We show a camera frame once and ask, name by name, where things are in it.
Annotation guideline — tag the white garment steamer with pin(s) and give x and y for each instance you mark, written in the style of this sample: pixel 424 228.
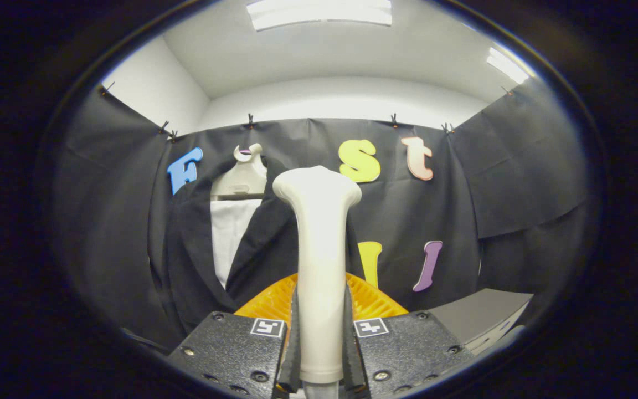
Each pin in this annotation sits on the white garment steamer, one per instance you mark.
pixel 319 249

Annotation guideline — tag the grey cabinet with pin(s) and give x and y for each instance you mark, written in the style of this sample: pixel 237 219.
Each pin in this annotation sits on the grey cabinet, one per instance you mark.
pixel 479 316

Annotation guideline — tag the row of black cloth clips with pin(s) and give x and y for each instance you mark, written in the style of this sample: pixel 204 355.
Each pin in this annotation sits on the row of black cloth clips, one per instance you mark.
pixel 251 119

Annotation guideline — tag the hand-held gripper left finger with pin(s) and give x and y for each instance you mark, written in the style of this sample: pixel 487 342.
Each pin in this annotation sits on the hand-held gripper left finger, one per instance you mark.
pixel 230 349

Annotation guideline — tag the black suit jacket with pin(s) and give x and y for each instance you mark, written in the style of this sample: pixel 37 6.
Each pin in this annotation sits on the black suit jacket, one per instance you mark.
pixel 191 249

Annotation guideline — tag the black backdrop cloth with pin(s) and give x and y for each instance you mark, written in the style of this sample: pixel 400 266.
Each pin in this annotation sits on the black backdrop cloth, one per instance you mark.
pixel 518 166

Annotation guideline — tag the beige plastic clothes hanger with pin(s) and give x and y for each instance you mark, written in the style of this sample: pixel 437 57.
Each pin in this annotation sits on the beige plastic clothes hanger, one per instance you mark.
pixel 244 180

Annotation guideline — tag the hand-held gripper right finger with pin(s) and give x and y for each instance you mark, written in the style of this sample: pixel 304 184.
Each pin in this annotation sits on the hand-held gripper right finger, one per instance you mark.
pixel 407 349

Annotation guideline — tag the long ceiling light panel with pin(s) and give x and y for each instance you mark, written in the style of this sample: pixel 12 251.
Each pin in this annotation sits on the long ceiling light panel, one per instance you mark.
pixel 319 12

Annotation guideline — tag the small ceiling light panel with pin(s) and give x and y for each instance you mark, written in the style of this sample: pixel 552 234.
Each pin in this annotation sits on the small ceiling light panel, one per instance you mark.
pixel 504 64

